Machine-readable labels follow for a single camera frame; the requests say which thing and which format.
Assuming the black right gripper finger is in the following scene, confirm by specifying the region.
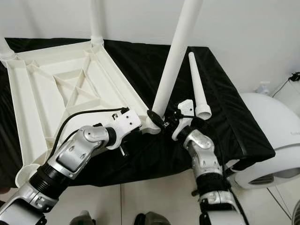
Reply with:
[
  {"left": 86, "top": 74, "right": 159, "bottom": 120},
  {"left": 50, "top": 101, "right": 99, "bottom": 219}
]
[{"left": 147, "top": 109, "right": 165, "bottom": 128}]

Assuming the white plastic children table top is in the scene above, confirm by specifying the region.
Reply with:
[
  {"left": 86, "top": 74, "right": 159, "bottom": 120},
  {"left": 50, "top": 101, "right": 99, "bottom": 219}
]
[{"left": 2, "top": 40, "right": 162, "bottom": 188}]

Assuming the black tablecloth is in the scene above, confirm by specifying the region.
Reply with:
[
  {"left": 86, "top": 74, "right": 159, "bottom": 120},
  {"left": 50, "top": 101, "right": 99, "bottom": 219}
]
[{"left": 0, "top": 37, "right": 276, "bottom": 188}]

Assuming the grey robot right leg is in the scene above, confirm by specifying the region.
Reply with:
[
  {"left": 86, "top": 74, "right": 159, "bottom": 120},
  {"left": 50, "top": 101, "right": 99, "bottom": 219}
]
[{"left": 134, "top": 212, "right": 169, "bottom": 225}]

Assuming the grey robot leg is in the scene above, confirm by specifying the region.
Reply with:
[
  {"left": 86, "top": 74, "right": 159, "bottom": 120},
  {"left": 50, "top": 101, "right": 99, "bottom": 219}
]
[
  {"left": 134, "top": 212, "right": 169, "bottom": 225},
  {"left": 70, "top": 211, "right": 94, "bottom": 225}
]

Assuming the grey robot left leg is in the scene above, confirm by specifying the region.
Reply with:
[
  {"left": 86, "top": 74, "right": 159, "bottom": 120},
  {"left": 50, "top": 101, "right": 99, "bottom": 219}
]
[{"left": 70, "top": 211, "right": 94, "bottom": 225}]

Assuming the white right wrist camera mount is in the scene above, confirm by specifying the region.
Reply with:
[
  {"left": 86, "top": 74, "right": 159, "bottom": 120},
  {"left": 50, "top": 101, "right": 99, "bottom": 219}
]
[{"left": 171, "top": 99, "right": 194, "bottom": 141}]

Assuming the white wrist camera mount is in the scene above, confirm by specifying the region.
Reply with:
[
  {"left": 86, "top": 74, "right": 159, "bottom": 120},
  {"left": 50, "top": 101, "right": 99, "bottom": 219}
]
[
  {"left": 107, "top": 109, "right": 142, "bottom": 150},
  {"left": 171, "top": 99, "right": 194, "bottom": 141}
]

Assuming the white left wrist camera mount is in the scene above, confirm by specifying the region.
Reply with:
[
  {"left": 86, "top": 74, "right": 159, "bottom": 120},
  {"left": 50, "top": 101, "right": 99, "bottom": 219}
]
[{"left": 107, "top": 109, "right": 142, "bottom": 150}]

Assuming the black wall power cable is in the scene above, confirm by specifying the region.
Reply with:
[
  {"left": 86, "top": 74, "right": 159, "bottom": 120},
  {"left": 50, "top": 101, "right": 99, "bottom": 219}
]
[{"left": 271, "top": 71, "right": 300, "bottom": 98}]

